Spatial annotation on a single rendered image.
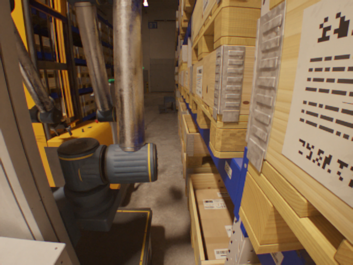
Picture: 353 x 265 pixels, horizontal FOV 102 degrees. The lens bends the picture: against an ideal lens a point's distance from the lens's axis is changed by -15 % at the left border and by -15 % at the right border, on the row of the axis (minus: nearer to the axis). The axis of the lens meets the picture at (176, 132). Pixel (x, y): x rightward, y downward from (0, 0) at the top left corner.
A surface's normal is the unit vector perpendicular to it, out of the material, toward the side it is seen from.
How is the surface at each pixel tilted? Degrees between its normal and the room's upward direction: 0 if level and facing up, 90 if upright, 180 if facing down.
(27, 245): 0
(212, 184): 90
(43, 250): 0
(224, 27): 90
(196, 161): 90
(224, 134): 90
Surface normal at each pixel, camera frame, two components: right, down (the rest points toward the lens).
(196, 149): 0.02, 0.32
